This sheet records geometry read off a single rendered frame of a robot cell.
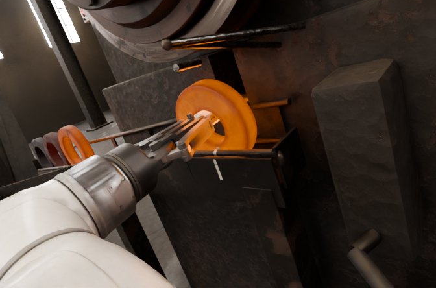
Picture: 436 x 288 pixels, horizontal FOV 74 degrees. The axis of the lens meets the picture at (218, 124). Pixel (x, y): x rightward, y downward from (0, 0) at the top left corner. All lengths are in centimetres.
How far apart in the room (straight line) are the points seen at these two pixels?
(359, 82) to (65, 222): 32
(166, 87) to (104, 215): 40
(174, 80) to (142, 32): 18
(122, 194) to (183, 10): 25
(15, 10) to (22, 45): 105
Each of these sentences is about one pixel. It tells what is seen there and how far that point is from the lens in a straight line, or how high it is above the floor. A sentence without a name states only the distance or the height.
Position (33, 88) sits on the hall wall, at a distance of 1084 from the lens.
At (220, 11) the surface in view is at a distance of 40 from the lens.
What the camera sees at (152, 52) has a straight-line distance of 52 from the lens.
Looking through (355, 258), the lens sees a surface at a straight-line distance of 40.
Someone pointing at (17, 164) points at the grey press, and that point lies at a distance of 330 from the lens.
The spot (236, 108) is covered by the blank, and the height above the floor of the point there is 78.
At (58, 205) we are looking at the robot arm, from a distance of 32.
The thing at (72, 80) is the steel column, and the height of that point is 121.
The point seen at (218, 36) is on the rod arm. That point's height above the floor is 89.
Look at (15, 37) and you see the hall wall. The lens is 1111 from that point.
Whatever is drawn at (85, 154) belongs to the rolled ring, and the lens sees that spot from 105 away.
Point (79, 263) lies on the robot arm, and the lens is 23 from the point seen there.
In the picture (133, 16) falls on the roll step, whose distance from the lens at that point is 47.
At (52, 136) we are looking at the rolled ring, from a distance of 126.
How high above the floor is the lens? 88
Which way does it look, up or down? 15 degrees down
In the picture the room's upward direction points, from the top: 20 degrees counter-clockwise
